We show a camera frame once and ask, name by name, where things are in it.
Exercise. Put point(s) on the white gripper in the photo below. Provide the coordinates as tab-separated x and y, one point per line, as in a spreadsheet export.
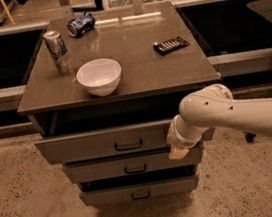
177	138

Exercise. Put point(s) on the grey top drawer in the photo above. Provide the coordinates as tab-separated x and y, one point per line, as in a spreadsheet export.
83	146

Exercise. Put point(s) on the grey drawer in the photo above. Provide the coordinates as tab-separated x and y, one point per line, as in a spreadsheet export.
83	146
158	182
114	167

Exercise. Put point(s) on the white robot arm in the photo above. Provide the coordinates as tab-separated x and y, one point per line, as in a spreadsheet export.
213	107

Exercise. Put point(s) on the grey bottom drawer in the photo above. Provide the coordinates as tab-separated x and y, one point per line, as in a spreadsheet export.
158	182

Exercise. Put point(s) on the grey drawer cabinet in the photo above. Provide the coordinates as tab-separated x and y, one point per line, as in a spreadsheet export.
151	86

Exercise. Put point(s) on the grey middle drawer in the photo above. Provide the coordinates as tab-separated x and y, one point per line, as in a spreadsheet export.
114	167

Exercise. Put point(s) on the black chair leg with caster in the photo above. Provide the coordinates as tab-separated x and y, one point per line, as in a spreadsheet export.
249	137

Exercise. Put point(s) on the white bowl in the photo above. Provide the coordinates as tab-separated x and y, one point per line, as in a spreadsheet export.
100	77

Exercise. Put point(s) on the upright silver can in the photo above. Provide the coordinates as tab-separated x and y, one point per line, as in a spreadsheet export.
58	51

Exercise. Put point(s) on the lying blue soda can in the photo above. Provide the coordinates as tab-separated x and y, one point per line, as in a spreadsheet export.
80	25

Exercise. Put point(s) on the black bottom drawer handle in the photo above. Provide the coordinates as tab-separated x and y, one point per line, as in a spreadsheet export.
140	196

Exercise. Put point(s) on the black drawer handle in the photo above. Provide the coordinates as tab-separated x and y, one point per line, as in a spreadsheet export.
129	147
135	169
140	196

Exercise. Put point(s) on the black middle drawer handle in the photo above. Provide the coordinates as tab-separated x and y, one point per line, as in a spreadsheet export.
135	169

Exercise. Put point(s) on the black top drawer handle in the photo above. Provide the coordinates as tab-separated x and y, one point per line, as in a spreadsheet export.
129	147

